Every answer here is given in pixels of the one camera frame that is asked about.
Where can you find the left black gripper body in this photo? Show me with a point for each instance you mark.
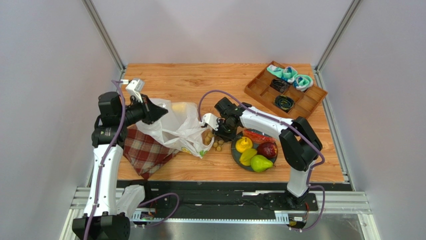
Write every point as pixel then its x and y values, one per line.
pixel 142 112

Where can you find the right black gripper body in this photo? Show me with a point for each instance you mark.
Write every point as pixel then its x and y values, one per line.
pixel 225 128

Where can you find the brown fake longan bunch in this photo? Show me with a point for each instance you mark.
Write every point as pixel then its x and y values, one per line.
pixel 216 142

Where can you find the yellow fake pear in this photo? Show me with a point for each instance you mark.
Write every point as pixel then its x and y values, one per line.
pixel 243 144

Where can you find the red fake watermelon slice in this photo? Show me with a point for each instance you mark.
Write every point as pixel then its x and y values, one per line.
pixel 257 137

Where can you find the yellow fake lemon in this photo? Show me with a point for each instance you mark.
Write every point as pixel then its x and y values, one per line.
pixel 179 107

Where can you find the white plastic bag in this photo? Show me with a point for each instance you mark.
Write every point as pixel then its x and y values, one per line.
pixel 180 132

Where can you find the yellow fake starfruit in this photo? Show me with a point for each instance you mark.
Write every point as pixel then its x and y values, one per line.
pixel 246 156

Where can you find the dark red fake fruit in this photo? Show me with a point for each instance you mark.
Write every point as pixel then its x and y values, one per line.
pixel 267 149

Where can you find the green fake lime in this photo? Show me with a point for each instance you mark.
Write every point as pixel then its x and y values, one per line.
pixel 259 163

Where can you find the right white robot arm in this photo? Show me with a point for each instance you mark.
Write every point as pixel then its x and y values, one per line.
pixel 300 144

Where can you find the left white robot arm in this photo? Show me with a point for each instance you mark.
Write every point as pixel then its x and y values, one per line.
pixel 106 216

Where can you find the blue ceramic plate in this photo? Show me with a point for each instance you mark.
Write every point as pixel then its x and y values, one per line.
pixel 236 155

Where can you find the red plaid cloth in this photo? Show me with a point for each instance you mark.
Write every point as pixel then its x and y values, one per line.
pixel 145 154

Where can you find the black sock roll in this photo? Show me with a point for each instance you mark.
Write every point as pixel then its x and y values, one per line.
pixel 279 85

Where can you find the wooden compartment tray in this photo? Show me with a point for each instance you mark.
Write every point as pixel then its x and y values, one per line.
pixel 307 104

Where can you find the teal white sock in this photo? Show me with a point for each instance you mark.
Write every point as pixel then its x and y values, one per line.
pixel 286 74

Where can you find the blue white sock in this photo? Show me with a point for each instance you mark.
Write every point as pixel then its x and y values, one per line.
pixel 302 82

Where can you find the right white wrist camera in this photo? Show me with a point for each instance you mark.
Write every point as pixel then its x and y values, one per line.
pixel 209 120

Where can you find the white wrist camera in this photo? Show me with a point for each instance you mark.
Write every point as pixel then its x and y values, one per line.
pixel 209 120
pixel 134 87

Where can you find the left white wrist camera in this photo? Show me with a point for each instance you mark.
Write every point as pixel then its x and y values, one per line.
pixel 134 87

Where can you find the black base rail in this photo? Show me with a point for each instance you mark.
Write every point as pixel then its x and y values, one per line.
pixel 221 200

